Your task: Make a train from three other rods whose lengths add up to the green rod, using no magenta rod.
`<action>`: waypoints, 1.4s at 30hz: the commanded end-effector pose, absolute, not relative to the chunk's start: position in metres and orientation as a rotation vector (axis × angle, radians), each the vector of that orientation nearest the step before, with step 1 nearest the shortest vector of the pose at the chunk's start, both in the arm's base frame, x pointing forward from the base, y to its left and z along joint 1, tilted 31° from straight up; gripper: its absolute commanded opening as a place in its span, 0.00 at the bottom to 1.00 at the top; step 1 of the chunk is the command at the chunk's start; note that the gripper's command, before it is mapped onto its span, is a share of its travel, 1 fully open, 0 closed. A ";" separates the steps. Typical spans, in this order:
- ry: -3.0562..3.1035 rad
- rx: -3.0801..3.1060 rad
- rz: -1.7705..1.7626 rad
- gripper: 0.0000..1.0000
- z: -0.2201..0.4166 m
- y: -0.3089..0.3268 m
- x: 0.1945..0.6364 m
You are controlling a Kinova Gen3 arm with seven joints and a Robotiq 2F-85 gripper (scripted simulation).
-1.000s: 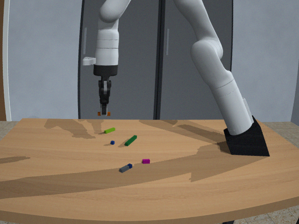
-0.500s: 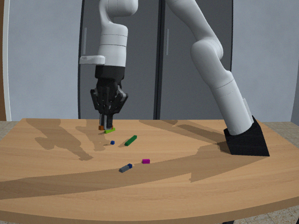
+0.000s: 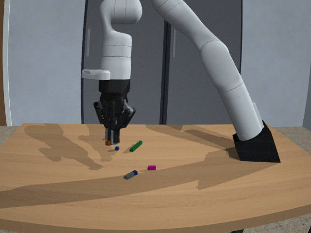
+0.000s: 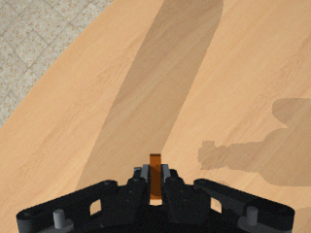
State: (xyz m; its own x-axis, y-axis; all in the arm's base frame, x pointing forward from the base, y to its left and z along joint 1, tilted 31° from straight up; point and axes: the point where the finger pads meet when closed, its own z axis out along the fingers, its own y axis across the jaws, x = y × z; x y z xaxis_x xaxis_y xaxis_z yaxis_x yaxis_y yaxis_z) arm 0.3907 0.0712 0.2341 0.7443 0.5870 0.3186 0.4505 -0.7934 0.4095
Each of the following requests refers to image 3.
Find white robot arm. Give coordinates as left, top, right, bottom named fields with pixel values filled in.
left=82, top=0, right=264, bottom=141

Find green rod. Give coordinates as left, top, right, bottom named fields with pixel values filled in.
left=130, top=141, right=142, bottom=152

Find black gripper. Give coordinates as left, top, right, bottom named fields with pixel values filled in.
left=94, top=79, right=136, bottom=145

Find grey rod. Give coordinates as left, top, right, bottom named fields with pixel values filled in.
left=124, top=172, right=135, bottom=180

